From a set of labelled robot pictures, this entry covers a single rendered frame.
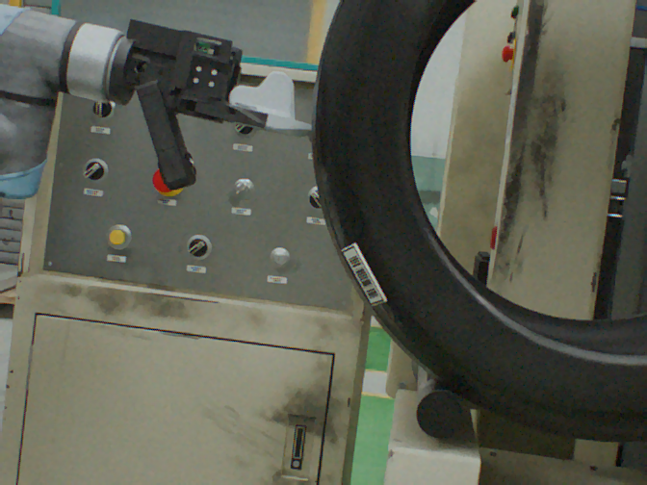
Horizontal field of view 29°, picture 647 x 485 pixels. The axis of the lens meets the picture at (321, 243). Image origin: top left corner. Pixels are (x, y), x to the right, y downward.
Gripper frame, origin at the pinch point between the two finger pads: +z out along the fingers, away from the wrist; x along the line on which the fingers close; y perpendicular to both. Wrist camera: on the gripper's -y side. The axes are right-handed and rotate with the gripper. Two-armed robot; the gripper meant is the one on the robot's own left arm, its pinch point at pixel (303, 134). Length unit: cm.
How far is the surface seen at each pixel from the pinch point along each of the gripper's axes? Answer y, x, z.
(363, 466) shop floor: -111, 362, 15
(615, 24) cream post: 22.7, 28.3, 30.8
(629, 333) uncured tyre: -12.7, 16.1, 39.3
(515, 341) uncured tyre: -14.1, -12.7, 24.4
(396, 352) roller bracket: -22.5, 26.2, 14.5
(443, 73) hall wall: 106, 934, 1
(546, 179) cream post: 2.4, 28.5, 27.2
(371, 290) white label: -12.9, -10.8, 10.7
